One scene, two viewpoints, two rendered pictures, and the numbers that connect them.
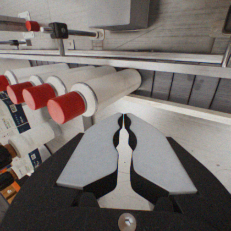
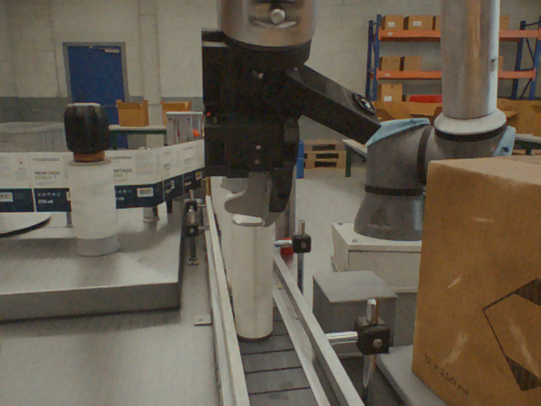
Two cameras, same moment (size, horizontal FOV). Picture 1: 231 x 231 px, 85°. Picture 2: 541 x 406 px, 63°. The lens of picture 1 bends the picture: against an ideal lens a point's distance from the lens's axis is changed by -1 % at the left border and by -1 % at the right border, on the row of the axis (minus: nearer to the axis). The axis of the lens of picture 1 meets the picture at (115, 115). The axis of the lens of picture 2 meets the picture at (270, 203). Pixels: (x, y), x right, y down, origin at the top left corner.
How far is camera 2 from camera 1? 0.43 m
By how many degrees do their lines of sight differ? 57
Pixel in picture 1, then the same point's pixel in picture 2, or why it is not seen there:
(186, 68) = (308, 314)
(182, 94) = (253, 385)
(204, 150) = not seen: outside the picture
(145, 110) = (183, 384)
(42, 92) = not seen: hidden behind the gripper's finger
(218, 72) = (316, 330)
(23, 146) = (94, 176)
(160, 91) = (247, 362)
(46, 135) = (96, 221)
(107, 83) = (270, 250)
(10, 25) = (284, 219)
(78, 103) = not seen: hidden behind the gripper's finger
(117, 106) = (177, 345)
